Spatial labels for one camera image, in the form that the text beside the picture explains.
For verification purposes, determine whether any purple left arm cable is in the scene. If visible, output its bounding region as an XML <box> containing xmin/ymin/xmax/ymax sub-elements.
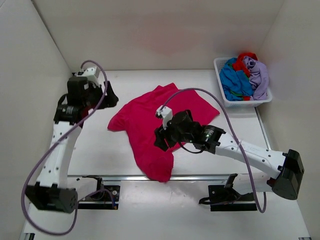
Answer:
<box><xmin>20</xmin><ymin>59</ymin><xmax>118</xmax><ymax>236</ymax></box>

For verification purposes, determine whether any blue t-shirt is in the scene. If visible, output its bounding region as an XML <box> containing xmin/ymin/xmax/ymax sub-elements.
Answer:
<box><xmin>219</xmin><ymin>57</ymin><xmax>254</xmax><ymax>102</ymax></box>

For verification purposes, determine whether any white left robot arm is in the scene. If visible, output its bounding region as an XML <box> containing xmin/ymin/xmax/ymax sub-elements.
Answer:
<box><xmin>24</xmin><ymin>76</ymin><xmax>119</xmax><ymax>214</ymax></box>

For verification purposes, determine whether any lavender t-shirt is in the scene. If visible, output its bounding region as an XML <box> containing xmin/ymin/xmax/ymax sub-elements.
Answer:
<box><xmin>243</xmin><ymin>56</ymin><xmax>269</xmax><ymax>101</ymax></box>

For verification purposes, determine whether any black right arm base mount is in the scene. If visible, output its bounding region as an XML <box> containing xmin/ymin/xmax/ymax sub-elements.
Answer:
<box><xmin>198</xmin><ymin>173</ymin><xmax>257</xmax><ymax>212</ymax></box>

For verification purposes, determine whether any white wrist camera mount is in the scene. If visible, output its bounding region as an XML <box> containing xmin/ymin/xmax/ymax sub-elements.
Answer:
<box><xmin>155</xmin><ymin>105</ymin><xmax>173</xmax><ymax>130</ymax></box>
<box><xmin>74</xmin><ymin>66</ymin><xmax>100</xmax><ymax>87</ymax></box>

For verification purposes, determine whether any white plastic laundry basket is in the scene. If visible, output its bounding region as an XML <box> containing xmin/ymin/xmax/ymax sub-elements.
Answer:
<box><xmin>213</xmin><ymin>57</ymin><xmax>273</xmax><ymax>108</ymax></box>

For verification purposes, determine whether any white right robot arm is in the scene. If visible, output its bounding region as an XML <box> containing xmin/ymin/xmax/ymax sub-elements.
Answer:
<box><xmin>154</xmin><ymin>107</ymin><xmax>305</xmax><ymax>200</ymax></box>

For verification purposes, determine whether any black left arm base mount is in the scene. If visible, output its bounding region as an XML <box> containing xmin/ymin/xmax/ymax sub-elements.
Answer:
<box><xmin>68</xmin><ymin>175</ymin><xmax>121</xmax><ymax>210</ymax></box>

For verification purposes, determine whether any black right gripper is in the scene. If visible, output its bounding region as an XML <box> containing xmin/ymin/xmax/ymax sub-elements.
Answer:
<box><xmin>154</xmin><ymin>116</ymin><xmax>193</xmax><ymax>151</ymax></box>

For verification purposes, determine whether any red t-shirt in basket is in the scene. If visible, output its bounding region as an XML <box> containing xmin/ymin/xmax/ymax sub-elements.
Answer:
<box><xmin>232</xmin><ymin>52</ymin><xmax>258</xmax><ymax>78</ymax></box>

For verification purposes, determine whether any aluminium table edge rail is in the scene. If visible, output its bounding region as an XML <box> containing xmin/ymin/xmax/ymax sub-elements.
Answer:
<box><xmin>67</xmin><ymin>174</ymin><xmax>271</xmax><ymax>183</ymax></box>

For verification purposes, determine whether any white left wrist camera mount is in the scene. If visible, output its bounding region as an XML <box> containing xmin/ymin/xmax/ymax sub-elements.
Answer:
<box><xmin>74</xmin><ymin>66</ymin><xmax>100</xmax><ymax>87</ymax></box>

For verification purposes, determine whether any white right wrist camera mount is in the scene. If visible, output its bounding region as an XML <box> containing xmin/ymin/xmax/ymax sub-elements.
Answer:
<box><xmin>155</xmin><ymin>105</ymin><xmax>173</xmax><ymax>130</ymax></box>

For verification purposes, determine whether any crimson red t-shirt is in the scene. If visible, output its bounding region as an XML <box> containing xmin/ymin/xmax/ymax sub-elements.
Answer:
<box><xmin>107</xmin><ymin>82</ymin><xmax>221</xmax><ymax>183</ymax></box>

